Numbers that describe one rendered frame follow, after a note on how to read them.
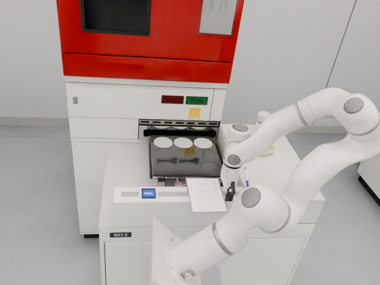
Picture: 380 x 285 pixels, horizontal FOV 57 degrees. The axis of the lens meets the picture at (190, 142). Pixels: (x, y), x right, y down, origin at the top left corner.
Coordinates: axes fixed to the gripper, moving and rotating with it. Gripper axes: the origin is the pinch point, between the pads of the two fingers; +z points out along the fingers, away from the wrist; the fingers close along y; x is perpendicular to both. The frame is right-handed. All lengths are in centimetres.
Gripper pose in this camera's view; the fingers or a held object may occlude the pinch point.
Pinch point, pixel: (226, 191)
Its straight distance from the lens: 150.4
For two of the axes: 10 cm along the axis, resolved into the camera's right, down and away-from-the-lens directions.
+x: 9.9, 0.2, 1.6
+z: -1.1, 8.3, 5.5
